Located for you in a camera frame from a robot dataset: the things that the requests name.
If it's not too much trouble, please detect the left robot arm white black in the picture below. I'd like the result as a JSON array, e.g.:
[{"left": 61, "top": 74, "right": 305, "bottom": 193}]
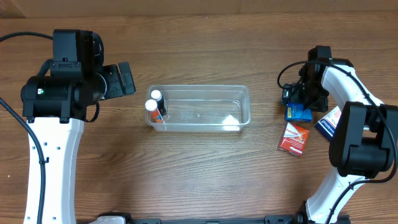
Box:
[{"left": 21, "top": 29, "right": 136, "bottom": 223}]

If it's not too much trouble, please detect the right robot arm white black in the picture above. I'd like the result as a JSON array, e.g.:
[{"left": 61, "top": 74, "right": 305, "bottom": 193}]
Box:
[{"left": 279, "top": 45, "right": 397, "bottom": 223}]

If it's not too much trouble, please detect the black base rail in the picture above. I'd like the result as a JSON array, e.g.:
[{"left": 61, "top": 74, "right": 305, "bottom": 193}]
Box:
[{"left": 90, "top": 211, "right": 352, "bottom": 224}]

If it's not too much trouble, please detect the cardboard backdrop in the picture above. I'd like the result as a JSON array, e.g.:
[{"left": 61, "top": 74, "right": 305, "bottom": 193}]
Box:
[{"left": 1, "top": 0, "right": 397, "bottom": 18}]

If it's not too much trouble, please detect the blue medicine box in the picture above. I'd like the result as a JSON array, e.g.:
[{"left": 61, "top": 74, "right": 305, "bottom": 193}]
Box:
[{"left": 285, "top": 103, "right": 313, "bottom": 122}]

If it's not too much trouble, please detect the orange bottle white cap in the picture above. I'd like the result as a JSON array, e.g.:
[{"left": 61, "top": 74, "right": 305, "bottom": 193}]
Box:
[{"left": 145, "top": 100, "right": 164, "bottom": 123}]

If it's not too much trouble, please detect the dark bottle white cap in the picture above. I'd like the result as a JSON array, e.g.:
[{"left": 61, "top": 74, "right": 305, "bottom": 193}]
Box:
[{"left": 150, "top": 90, "right": 167, "bottom": 116}]

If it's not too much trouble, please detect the clear plastic container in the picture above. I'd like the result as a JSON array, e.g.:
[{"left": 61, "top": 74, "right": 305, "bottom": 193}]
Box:
[{"left": 145, "top": 85, "right": 251, "bottom": 133}]

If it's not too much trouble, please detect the red medicine box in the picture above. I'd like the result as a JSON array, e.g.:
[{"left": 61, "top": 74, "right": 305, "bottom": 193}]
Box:
[{"left": 277, "top": 123, "right": 310, "bottom": 156}]

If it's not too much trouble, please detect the white blue plaster box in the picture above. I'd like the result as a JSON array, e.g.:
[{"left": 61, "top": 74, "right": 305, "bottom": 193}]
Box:
[{"left": 314, "top": 106, "right": 341, "bottom": 141}]

